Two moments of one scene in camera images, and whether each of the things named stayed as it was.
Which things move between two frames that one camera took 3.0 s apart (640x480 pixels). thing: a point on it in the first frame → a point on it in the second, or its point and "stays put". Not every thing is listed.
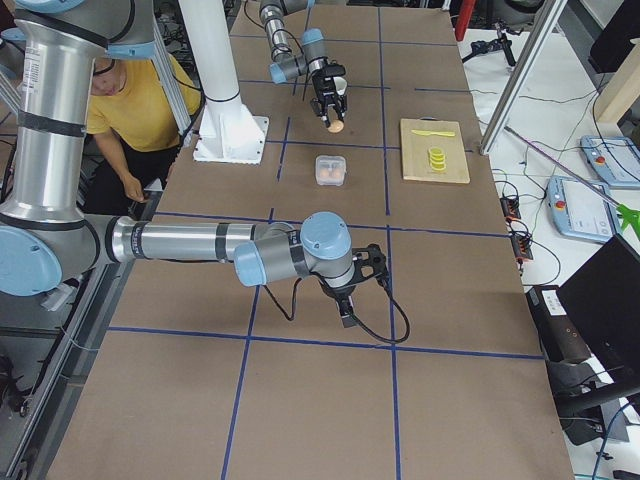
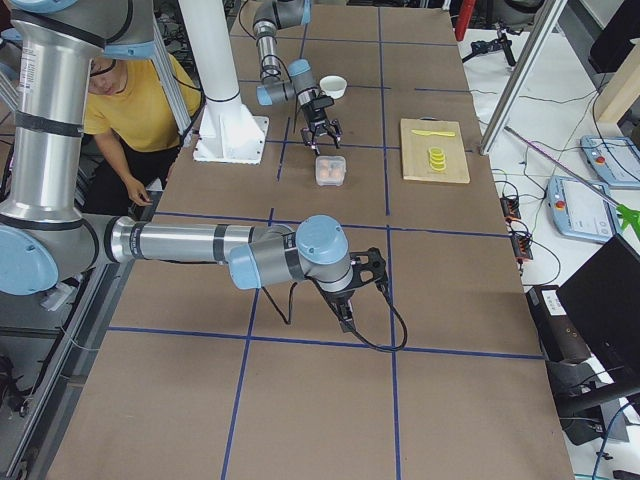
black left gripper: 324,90 → 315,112
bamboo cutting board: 433,151 stays put
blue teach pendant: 582,209 stays put
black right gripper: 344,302 stays put
